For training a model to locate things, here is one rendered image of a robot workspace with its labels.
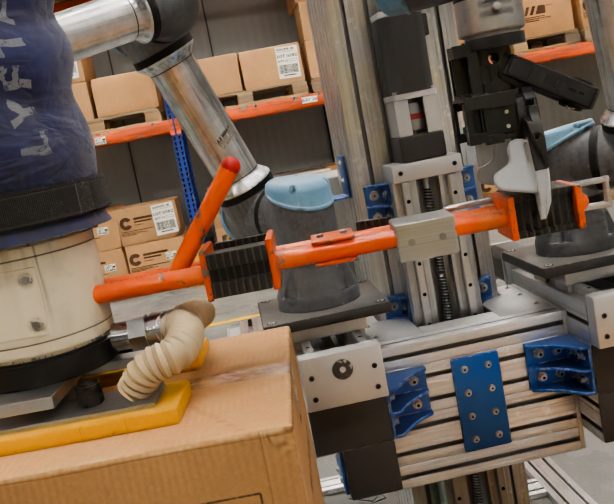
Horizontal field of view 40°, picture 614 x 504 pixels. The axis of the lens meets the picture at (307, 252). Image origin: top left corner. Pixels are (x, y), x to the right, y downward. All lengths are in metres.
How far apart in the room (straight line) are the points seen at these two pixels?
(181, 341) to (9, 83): 0.32
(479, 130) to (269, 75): 7.19
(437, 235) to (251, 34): 8.55
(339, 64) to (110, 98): 6.58
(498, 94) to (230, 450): 0.48
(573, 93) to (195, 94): 0.74
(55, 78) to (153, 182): 8.47
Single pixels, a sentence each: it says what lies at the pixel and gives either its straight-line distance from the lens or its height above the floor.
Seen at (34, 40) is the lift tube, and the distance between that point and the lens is 0.95.
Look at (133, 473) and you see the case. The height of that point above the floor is 1.07.
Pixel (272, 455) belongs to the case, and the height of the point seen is 1.06.
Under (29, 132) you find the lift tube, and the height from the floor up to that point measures 1.41.
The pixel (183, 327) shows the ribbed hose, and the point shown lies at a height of 1.17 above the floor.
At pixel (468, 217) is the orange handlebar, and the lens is 0.96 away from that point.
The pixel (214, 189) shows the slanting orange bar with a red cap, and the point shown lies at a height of 1.31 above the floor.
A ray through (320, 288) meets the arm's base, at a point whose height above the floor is 1.08.
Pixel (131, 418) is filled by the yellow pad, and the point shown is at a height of 1.10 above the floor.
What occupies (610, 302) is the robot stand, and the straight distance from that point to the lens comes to 1.46.
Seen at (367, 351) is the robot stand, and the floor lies 0.98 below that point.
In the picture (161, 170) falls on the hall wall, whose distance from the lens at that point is 9.40.
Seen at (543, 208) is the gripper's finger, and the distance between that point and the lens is 0.96.
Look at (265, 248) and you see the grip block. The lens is 0.93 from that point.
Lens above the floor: 1.37
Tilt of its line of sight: 9 degrees down
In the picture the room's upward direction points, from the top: 11 degrees counter-clockwise
